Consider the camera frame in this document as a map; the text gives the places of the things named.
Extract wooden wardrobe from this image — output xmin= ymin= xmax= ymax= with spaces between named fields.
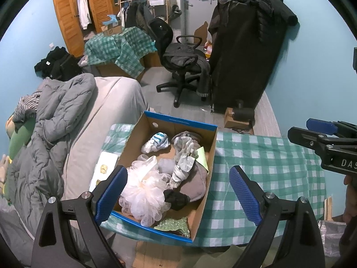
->
xmin=53 ymin=0 xmax=118 ymax=58

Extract green checkered cloth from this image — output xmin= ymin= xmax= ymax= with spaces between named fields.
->
xmin=84 ymin=26 xmax=157 ymax=79

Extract dark hanging clothes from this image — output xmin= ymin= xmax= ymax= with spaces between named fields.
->
xmin=124 ymin=1 xmax=152 ymax=30

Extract blue striped white sock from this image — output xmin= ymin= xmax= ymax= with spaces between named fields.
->
xmin=141 ymin=132 xmax=170 ymax=154

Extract bed with grey sheet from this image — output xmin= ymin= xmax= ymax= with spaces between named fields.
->
xmin=0 ymin=75 xmax=148 ymax=266

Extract grey door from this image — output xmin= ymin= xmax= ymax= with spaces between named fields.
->
xmin=180 ymin=0 xmax=236 ymax=45

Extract black jackets pile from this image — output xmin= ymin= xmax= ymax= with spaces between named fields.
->
xmin=210 ymin=0 xmax=299 ymax=42

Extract wooden clothes rack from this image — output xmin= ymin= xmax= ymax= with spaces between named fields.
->
xmin=114 ymin=0 xmax=173 ymax=28

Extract striped cloth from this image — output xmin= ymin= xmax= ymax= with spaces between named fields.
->
xmin=12 ymin=92 xmax=42 ymax=122

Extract dark grey jacket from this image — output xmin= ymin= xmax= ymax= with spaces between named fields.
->
xmin=163 ymin=43 xmax=211 ymax=101

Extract grey sock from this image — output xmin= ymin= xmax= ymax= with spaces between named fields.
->
xmin=158 ymin=159 xmax=177 ymax=183

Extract white crumpled plastic bag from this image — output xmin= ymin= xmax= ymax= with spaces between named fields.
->
xmin=318 ymin=219 xmax=346 ymax=259

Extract grey quilt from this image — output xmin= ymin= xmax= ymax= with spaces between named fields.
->
xmin=6 ymin=73 xmax=97 ymax=229

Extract white patterned cloth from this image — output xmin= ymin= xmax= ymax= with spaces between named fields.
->
xmin=167 ymin=137 xmax=203 ymax=189

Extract white mesh bath pouf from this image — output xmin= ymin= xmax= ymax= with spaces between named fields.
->
xmin=118 ymin=153 xmax=172 ymax=226

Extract green checkered tablecloth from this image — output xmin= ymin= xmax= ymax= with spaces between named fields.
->
xmin=101 ymin=123 xmax=327 ymax=247

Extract black sock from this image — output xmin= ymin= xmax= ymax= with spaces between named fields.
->
xmin=163 ymin=189 xmax=191 ymax=211

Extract person's olive green clothing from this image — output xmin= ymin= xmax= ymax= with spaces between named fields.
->
xmin=192 ymin=244 xmax=251 ymax=268

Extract small wooden box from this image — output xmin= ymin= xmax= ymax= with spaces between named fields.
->
xmin=224 ymin=107 xmax=254 ymax=129

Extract green sparkly cloth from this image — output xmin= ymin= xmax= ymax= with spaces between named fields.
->
xmin=154 ymin=216 xmax=191 ymax=236

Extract blue-edged cardboard box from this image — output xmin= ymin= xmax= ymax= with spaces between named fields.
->
xmin=101 ymin=111 xmax=218 ymax=243

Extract small cardboard box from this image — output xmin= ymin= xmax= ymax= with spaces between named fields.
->
xmin=100 ymin=14 xmax=123 ymax=37

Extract black office chair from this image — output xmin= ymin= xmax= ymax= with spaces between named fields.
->
xmin=143 ymin=4 xmax=211 ymax=108

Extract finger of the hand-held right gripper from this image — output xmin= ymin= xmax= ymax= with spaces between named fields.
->
xmin=287 ymin=126 xmax=334 ymax=157
xmin=306 ymin=118 xmax=349 ymax=137

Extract black clothes pile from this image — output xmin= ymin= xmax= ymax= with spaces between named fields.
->
xmin=34 ymin=46 xmax=84 ymax=81

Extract green pillow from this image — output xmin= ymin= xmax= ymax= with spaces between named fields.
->
xmin=8 ymin=114 xmax=37 ymax=157

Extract person's right hand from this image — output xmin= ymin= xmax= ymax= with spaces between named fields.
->
xmin=343 ymin=174 xmax=357 ymax=223

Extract grey plush slipper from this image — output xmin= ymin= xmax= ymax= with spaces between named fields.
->
xmin=178 ymin=162 xmax=208 ymax=203

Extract light green cloth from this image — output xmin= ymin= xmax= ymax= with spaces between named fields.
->
xmin=195 ymin=147 xmax=210 ymax=172

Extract white tray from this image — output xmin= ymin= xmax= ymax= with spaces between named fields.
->
xmin=89 ymin=151 xmax=120 ymax=192

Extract white hanging shirt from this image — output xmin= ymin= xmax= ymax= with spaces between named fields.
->
xmin=77 ymin=0 xmax=91 ymax=30

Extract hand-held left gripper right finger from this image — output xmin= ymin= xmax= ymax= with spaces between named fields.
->
xmin=229 ymin=165 xmax=325 ymax=268

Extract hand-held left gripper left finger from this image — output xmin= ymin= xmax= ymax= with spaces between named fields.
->
xmin=32 ymin=165 xmax=129 ymax=268

